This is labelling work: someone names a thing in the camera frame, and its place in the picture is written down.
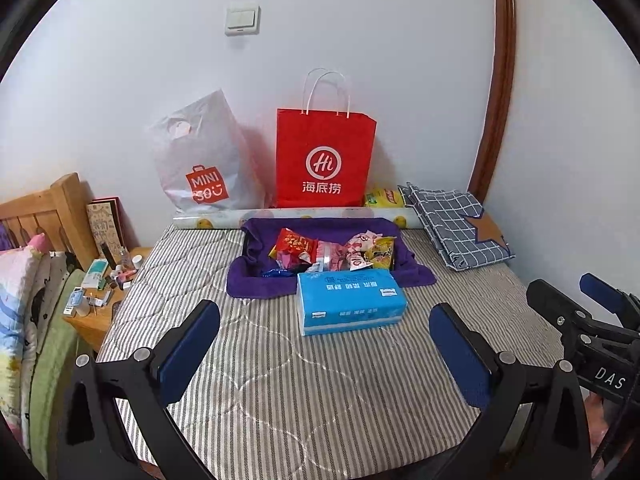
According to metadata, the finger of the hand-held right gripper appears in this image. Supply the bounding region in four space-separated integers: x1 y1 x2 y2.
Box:
579 271 640 332
526 278 640 357

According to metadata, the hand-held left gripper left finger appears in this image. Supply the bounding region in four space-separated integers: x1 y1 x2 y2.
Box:
55 299 222 480

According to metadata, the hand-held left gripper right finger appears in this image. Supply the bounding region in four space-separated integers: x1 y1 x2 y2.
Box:
428 301 593 480

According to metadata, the pile of snack packets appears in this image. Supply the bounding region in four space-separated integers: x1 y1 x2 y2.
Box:
240 230 402 273

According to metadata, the yellow black snack packet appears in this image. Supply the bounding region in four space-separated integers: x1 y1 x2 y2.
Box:
364 236 398 268

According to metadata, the purple towel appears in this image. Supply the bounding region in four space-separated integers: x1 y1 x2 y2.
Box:
226 217 436 300

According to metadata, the wooden nightstand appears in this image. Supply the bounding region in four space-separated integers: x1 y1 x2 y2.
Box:
62 246 153 356

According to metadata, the white teal box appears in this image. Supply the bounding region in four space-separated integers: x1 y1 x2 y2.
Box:
81 259 109 291

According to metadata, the small white box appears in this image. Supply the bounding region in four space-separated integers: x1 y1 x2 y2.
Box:
64 287 91 317

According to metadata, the blue tissue pack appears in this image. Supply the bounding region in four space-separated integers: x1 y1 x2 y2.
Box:
296 268 408 337

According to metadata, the grey checked pillowcase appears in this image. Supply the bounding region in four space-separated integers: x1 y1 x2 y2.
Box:
398 182 517 272

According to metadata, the fruit print paper roll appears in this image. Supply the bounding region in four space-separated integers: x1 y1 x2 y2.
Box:
172 207 426 232

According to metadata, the green blanket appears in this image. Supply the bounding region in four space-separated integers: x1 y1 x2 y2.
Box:
29 269 88 466

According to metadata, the red snack packet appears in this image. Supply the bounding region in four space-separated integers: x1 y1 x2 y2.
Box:
270 228 319 267

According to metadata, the patterned book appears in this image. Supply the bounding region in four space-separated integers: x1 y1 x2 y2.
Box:
86 197 127 261

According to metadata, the pink snack packet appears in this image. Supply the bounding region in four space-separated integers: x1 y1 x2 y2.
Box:
350 231 383 253

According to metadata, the clear plastic snack packet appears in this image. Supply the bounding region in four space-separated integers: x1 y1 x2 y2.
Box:
315 241 348 273

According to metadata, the yellow chips bag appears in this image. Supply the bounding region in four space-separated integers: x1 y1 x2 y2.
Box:
364 187 407 209

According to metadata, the colourful pillow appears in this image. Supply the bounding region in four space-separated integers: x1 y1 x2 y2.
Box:
0 234 53 461

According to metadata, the wooden headboard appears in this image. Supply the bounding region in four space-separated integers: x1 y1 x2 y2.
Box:
0 172 101 271

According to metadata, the white plastic bag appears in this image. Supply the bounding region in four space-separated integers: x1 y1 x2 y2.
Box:
145 89 261 215

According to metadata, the red paper bag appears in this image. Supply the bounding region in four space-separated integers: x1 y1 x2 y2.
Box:
276 68 377 209

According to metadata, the wooden door frame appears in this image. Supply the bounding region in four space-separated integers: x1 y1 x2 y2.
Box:
467 0 517 206

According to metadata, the white light switch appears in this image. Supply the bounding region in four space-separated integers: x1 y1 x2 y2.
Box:
224 3 261 37

